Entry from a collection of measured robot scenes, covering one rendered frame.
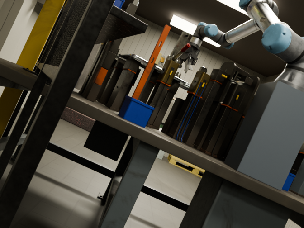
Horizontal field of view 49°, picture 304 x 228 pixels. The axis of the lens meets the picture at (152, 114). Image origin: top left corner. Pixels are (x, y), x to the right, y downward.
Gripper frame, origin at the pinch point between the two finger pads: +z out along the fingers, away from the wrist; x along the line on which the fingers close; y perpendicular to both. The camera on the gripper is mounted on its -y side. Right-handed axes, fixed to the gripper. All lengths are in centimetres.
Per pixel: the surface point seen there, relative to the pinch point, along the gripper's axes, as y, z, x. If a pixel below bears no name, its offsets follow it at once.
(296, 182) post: 61, 30, -67
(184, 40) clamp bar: -27.8, -7.4, -33.7
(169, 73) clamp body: -28.3, 11.5, -36.4
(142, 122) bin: -45, 40, -61
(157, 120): -11.3, 34.3, -20.9
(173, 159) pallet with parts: 357, 73, 393
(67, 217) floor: -21, 110, 2
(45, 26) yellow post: -75, 14, 38
